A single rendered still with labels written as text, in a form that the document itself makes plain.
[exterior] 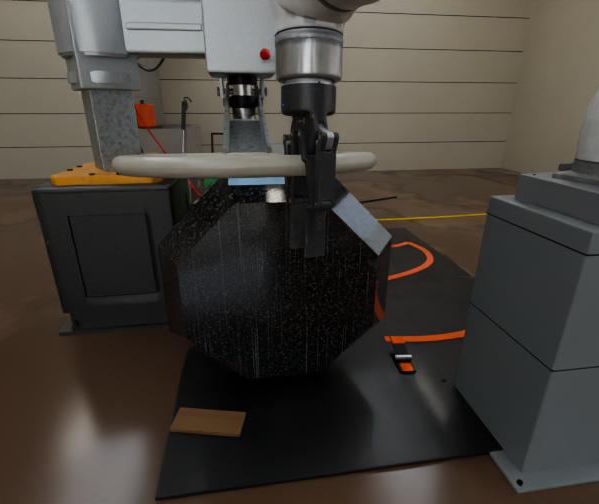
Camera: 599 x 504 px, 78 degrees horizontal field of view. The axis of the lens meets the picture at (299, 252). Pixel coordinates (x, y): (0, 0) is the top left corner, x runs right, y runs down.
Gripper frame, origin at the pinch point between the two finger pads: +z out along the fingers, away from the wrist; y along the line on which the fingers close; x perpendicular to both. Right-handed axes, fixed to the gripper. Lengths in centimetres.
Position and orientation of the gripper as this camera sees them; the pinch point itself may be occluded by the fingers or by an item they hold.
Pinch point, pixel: (307, 231)
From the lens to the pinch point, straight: 56.4
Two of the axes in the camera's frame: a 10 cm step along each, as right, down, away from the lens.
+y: -4.1, -2.5, 8.8
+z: 0.0, 9.6, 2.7
